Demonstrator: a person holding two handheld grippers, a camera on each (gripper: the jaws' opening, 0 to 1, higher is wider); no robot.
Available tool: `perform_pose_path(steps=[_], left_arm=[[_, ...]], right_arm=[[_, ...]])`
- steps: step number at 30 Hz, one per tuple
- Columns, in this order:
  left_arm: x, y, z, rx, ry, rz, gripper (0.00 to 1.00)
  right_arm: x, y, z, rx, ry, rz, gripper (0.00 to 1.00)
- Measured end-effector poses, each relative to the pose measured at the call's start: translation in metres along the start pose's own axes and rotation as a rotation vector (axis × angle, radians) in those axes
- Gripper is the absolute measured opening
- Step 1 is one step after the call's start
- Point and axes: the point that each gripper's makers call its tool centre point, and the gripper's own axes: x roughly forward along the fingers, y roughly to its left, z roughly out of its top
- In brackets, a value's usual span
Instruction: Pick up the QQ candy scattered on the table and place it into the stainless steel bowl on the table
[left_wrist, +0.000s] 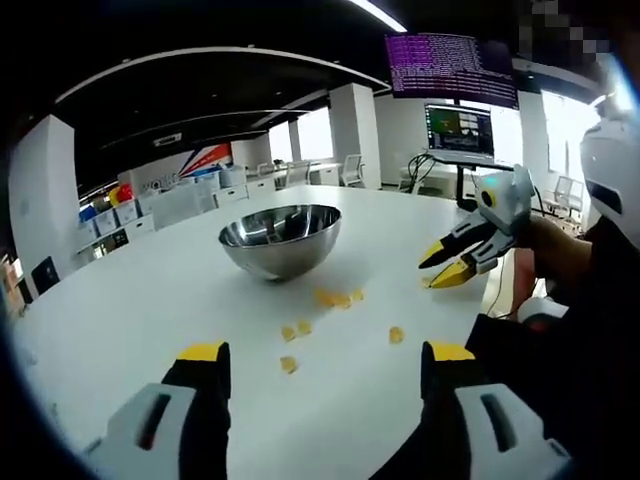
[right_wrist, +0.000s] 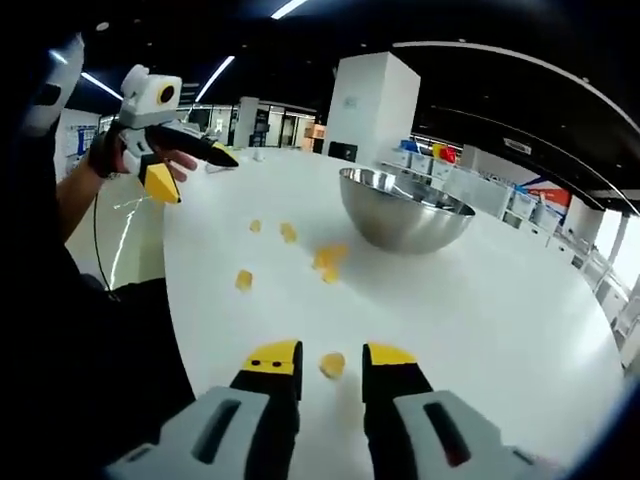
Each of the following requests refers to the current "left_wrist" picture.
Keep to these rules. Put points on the red and yellow toy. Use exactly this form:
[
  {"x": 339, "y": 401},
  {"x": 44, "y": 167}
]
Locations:
[{"x": 121, "y": 194}]

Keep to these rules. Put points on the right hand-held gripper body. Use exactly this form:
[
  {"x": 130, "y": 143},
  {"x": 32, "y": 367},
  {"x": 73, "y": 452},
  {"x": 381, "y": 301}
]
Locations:
[{"x": 507, "y": 200}]

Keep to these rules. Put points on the monitor stand with shelf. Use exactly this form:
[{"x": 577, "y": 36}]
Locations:
[{"x": 464, "y": 175}]

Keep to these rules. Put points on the white worn device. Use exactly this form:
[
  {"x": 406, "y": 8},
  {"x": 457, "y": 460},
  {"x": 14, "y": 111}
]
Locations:
[{"x": 607, "y": 170}]

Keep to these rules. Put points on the small monitor with dark windows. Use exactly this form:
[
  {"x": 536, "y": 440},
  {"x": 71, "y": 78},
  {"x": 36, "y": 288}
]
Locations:
[{"x": 460, "y": 131}]

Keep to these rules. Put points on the blue storage box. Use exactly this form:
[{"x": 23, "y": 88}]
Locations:
[{"x": 88, "y": 215}]

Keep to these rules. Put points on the row of white cabinets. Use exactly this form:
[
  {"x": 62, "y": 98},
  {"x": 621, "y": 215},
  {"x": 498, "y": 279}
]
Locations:
[{"x": 165, "y": 207}]

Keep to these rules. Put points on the stainless steel bowl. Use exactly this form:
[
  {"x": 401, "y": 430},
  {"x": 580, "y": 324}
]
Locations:
[{"x": 280, "y": 245}]

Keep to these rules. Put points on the yellow QQ candies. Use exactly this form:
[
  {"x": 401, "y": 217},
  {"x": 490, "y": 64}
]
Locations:
[{"x": 332, "y": 298}]

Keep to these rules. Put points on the red and blue wall banner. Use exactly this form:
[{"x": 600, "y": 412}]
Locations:
[{"x": 205, "y": 160}]

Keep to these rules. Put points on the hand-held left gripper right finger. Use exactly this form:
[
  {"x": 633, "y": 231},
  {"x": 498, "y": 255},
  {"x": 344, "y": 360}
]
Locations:
[{"x": 495, "y": 440}]

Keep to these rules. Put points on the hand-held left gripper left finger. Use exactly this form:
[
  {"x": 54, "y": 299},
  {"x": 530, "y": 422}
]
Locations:
[{"x": 150, "y": 440}]

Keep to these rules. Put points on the person's right hand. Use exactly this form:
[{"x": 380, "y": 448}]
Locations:
[{"x": 555, "y": 247}]

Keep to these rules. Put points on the white table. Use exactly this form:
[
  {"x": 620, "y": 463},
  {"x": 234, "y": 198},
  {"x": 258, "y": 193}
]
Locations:
[{"x": 150, "y": 300}]

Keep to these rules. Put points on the white mesh office chair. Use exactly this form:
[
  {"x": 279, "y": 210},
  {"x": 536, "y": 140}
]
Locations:
[
  {"x": 354, "y": 170},
  {"x": 297, "y": 172},
  {"x": 569, "y": 192}
]

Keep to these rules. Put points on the long ceiling light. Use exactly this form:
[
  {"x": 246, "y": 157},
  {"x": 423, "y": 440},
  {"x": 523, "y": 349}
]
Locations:
[{"x": 377, "y": 14}]

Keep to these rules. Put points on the large monitor with purple text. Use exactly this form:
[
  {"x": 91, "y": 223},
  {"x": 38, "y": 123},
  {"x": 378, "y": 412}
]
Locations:
[{"x": 450, "y": 65}]

